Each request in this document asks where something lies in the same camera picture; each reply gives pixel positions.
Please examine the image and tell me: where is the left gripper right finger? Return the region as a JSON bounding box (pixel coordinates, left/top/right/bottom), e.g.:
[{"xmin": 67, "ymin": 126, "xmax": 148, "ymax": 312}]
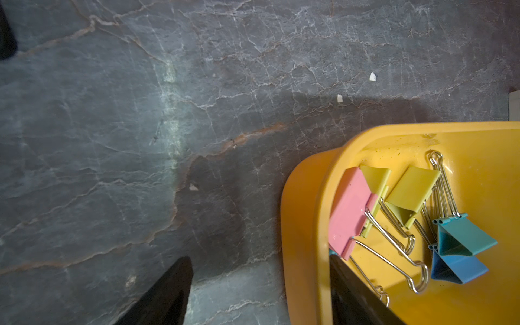
[{"xmin": 330, "ymin": 255, "xmax": 404, "ymax": 325}]

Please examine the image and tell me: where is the blue black stapler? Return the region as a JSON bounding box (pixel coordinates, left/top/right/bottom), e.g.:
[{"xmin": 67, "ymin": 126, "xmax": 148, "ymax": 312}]
[{"xmin": 0, "ymin": 5, "xmax": 18, "ymax": 60}]

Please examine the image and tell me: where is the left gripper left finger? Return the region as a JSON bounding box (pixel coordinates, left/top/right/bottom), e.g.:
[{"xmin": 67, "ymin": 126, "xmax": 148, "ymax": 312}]
[{"xmin": 116, "ymin": 257, "xmax": 194, "ymax": 324}]

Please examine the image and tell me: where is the blue binder clip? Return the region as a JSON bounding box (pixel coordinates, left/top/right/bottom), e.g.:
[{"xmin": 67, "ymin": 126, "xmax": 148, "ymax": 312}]
[{"xmin": 429, "ymin": 243, "xmax": 489, "ymax": 284}]

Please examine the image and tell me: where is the yellow plastic storage box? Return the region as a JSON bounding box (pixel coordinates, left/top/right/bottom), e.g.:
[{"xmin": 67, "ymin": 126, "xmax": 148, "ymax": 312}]
[{"xmin": 280, "ymin": 122, "xmax": 519, "ymax": 324}]

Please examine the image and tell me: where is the pink binder clip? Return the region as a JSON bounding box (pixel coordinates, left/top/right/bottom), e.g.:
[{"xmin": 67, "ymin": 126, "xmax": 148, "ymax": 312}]
[{"xmin": 328, "ymin": 167, "xmax": 429, "ymax": 294}]

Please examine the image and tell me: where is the pale yellow binder clip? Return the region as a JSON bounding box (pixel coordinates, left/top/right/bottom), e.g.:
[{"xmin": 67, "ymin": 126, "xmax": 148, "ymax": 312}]
[{"xmin": 385, "ymin": 165, "xmax": 441, "ymax": 230}]

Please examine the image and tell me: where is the dark blue notebook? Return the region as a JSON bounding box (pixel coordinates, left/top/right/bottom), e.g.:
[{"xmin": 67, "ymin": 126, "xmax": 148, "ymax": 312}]
[{"xmin": 509, "ymin": 90, "xmax": 520, "ymax": 122}]

